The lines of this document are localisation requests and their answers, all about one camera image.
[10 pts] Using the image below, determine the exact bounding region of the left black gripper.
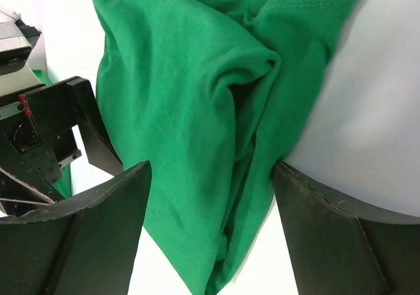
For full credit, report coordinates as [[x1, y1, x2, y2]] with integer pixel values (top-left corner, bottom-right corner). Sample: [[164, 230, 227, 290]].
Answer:
[[1, 77, 123, 199]]

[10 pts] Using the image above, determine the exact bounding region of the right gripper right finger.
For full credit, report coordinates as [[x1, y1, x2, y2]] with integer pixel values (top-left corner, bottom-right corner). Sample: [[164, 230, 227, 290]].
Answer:
[[272, 162, 419, 294]]

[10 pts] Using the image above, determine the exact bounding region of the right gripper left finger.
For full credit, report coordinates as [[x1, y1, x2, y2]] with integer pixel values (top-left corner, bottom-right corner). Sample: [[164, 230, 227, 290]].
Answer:
[[1, 161, 152, 294]]

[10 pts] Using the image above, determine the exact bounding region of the green t shirt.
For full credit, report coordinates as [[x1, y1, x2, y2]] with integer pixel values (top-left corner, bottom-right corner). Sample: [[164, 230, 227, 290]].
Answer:
[[93, 0, 357, 294]]

